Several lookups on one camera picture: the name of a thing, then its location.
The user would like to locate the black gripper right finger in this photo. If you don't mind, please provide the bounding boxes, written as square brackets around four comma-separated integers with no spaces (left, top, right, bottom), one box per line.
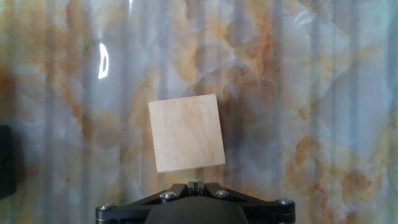
[196,180,296,224]

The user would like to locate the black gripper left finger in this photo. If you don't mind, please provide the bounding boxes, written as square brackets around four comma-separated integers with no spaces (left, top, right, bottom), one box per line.
[95,180,197,224]

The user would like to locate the large light wooden cube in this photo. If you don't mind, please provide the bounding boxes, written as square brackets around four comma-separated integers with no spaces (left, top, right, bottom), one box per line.
[147,93,226,174]

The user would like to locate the marble pattern mat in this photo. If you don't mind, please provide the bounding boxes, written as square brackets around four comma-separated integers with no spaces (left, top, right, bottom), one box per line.
[0,0,398,224]

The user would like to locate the grey box red button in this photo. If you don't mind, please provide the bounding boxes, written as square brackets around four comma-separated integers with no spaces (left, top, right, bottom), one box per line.
[0,124,17,200]

